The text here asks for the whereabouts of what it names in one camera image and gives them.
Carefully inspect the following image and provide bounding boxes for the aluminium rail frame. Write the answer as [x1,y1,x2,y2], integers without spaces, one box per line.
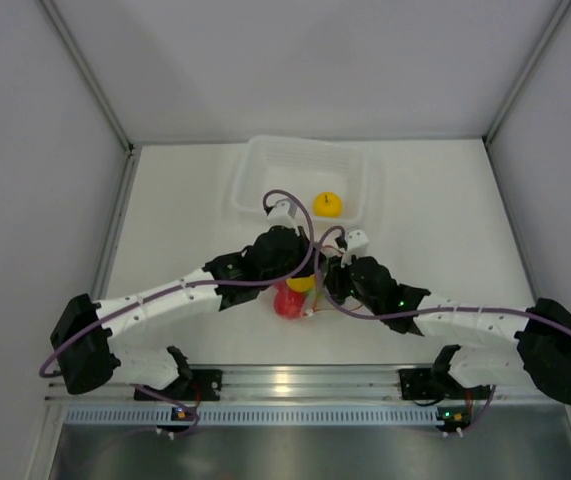
[44,364,542,404]

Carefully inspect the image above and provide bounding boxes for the red fake apple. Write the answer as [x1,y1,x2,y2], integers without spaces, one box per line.
[273,284,307,320]

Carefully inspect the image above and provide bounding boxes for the white slotted cable duct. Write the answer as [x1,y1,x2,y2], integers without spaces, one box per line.
[64,404,448,427]

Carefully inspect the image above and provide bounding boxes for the purple cable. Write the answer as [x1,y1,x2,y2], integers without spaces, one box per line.
[38,189,316,377]
[313,225,571,391]

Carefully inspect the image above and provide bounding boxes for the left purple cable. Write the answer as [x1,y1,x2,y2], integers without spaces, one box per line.
[38,189,316,377]

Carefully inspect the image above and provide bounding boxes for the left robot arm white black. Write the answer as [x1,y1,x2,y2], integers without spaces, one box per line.
[50,226,313,400]

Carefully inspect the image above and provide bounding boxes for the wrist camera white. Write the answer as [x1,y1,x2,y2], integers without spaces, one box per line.
[341,229,369,267]
[267,199,298,232]

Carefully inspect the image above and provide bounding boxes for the yellow fake apple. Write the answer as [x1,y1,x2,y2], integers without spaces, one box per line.
[313,192,343,218]

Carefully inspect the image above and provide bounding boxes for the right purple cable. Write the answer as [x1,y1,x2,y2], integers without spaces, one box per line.
[313,225,571,391]

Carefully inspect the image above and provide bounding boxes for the yellow fake lemon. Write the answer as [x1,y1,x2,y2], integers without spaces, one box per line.
[285,275,315,293]

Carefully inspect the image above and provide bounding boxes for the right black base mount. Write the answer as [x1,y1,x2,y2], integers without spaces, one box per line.
[398,368,445,403]

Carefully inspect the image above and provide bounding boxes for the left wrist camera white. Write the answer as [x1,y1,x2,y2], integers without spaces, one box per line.
[267,199,298,232]

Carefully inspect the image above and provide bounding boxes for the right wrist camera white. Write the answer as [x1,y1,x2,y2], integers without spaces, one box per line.
[341,229,369,267]

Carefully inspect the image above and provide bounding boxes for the clear zip top bag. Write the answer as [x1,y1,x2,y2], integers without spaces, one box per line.
[272,239,351,324]

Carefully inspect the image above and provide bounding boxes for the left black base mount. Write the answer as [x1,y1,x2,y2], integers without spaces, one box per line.
[180,369,223,402]

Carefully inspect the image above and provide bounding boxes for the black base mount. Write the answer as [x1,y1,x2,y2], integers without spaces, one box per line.
[180,369,223,402]
[398,368,445,403]

